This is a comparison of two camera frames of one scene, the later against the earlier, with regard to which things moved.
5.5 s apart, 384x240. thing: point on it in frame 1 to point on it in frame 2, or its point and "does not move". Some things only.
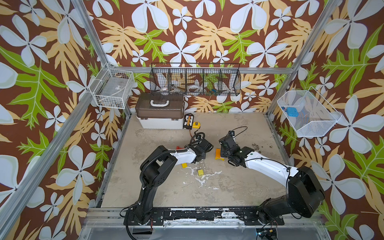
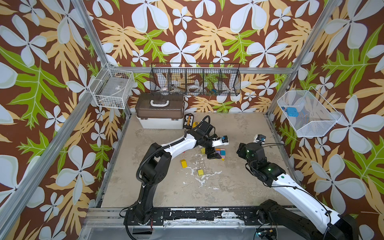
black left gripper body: [203, 157] to [207, 143]
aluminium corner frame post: [302, 55] does not move
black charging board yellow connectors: [188, 119] does not move
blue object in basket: [292, 111] does not move
